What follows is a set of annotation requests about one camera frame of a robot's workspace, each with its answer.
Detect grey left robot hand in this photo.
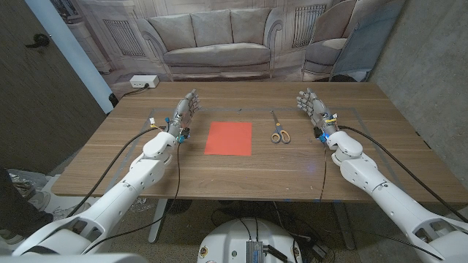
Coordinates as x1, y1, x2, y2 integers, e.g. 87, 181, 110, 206
166, 88, 203, 140

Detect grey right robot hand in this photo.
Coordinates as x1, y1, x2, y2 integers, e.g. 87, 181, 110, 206
296, 87, 339, 137

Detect grey orange handled scissors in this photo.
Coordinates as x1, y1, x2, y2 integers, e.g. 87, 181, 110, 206
270, 110, 292, 145

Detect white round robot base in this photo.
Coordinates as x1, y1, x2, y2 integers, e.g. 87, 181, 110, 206
196, 218, 303, 263

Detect silver box on robot base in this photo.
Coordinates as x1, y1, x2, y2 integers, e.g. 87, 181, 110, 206
245, 240, 265, 263

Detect red origami paper sheet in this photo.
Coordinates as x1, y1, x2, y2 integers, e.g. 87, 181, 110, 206
203, 121, 253, 157

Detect white power strip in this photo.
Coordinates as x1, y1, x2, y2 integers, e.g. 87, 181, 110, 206
129, 75, 161, 89

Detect grey blue leaning board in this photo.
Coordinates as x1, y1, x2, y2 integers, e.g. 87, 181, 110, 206
328, 0, 407, 83

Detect printed sofa room backdrop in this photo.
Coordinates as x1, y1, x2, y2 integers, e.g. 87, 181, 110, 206
49, 0, 407, 98

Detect white table leg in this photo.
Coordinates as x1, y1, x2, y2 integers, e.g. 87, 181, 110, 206
148, 198, 170, 244
331, 202, 356, 251

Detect black power adapter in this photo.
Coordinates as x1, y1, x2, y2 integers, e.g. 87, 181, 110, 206
310, 243, 330, 259

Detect white floor board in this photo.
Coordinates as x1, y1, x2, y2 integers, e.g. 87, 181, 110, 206
27, 174, 102, 220

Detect person's dark trouser leg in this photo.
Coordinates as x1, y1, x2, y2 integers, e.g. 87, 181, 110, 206
0, 167, 55, 238

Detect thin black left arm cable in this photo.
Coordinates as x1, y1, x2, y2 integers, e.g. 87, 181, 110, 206
82, 140, 183, 255

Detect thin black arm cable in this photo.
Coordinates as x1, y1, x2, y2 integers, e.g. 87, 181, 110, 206
320, 142, 329, 202
82, 140, 183, 255

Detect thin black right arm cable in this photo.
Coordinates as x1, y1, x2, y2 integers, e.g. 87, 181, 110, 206
320, 142, 329, 202

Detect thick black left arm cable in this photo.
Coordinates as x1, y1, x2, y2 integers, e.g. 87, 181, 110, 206
65, 126, 167, 218

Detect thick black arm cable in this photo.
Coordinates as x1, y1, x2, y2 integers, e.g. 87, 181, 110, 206
65, 126, 167, 218
338, 125, 468, 223

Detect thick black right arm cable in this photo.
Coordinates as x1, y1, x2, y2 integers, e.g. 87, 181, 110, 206
338, 125, 468, 223

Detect black door handle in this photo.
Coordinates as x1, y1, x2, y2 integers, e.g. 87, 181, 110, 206
24, 33, 51, 49

